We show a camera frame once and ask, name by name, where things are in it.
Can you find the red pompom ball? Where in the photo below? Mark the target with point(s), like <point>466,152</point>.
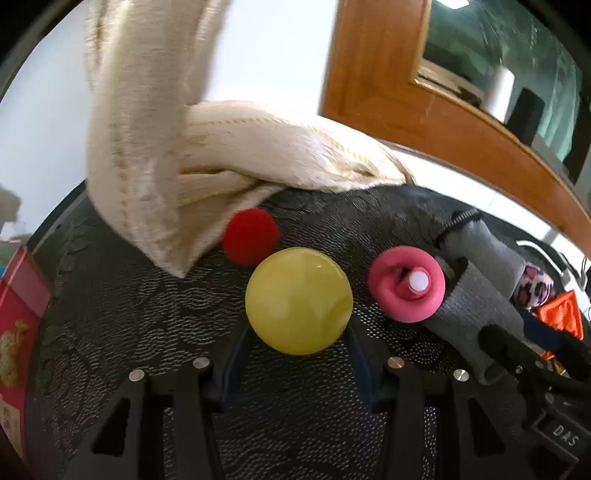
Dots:
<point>251,236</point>

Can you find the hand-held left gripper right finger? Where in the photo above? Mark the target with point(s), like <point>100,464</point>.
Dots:
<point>364,374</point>

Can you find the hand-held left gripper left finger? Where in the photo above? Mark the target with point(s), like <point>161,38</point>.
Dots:
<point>233,369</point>

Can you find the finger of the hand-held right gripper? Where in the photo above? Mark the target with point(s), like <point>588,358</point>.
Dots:
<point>542,332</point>
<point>512,350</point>

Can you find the orange embossed toy cube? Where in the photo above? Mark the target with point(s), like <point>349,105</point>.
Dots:
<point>563,318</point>

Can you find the black thread spool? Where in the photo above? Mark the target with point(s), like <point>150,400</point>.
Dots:
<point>524,117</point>

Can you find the cream curtain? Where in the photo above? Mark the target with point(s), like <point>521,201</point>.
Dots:
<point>147,152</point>

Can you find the yellow plastic ball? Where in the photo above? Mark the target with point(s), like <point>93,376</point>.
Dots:
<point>298,300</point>

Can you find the wooden window frame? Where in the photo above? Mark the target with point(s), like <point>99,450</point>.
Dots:
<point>378,69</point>

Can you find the red box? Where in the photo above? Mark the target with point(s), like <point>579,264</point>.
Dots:
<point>21,346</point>

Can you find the grey sock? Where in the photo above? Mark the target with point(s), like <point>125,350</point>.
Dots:
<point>480,295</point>

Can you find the white thread spool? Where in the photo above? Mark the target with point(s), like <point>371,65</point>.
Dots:
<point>501,94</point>

